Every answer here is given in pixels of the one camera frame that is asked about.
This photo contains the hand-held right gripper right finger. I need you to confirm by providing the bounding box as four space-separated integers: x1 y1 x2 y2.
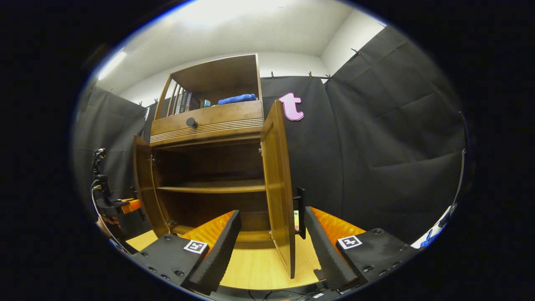
304 206 420 293

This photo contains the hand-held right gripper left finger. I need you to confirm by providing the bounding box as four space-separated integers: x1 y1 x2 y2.
131 210 242 296

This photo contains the black door handle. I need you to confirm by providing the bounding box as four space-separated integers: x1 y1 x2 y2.
293 187 307 240

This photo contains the wooden double-door shoe cabinet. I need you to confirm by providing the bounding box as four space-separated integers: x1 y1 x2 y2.
133 53 308 280

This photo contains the wooden inner shelf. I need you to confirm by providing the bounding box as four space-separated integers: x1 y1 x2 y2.
156 180 268 194

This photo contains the white object with blue part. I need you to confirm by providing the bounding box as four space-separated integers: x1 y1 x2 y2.
411 205 458 250

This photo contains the blue towel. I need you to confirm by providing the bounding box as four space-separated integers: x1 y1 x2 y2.
217 93 257 106

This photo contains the white cable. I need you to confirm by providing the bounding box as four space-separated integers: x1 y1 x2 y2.
91 184 126 247

